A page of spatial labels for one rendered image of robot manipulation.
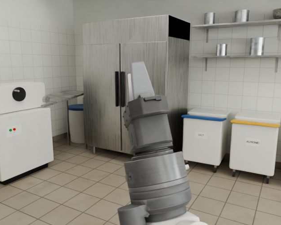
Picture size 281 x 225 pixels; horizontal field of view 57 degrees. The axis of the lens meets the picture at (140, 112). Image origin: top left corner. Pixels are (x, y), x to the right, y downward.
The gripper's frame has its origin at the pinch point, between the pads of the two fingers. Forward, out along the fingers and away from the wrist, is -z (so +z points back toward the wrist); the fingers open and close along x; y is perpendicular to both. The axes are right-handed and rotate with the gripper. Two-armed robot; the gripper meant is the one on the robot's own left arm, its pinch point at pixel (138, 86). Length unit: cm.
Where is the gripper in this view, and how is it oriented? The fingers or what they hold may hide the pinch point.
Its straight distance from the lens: 40.7
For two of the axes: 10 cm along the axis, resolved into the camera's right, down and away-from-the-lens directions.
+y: -9.7, 1.6, -1.7
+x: 1.4, -2.0, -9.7
